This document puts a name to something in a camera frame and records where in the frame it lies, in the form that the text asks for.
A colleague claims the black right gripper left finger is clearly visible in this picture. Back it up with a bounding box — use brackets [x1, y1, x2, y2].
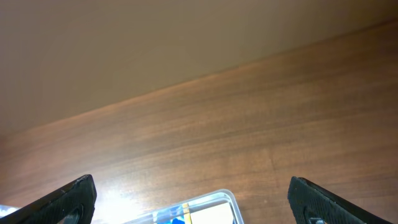
[1, 174, 97, 224]

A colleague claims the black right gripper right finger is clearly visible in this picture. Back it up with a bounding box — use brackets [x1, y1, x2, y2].
[287, 176, 391, 224]

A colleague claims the clear plastic container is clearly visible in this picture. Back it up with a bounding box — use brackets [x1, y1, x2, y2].
[91, 189, 245, 224]

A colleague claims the blue yellow cough drops bag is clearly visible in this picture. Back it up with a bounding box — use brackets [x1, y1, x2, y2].
[152, 203, 192, 224]

